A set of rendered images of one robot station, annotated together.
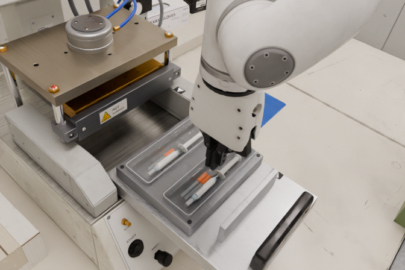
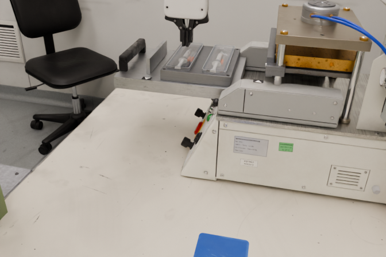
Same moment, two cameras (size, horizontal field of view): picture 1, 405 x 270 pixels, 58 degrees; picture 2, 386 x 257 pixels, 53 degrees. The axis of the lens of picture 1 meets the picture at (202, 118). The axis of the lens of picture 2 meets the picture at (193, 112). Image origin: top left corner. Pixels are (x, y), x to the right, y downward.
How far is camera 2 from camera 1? 131 cm
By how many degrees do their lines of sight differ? 106
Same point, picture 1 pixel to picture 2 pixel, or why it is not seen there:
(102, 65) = (285, 14)
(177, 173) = (205, 53)
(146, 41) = (289, 27)
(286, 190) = (136, 74)
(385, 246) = (27, 187)
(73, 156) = (265, 45)
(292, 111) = not seen: outside the picture
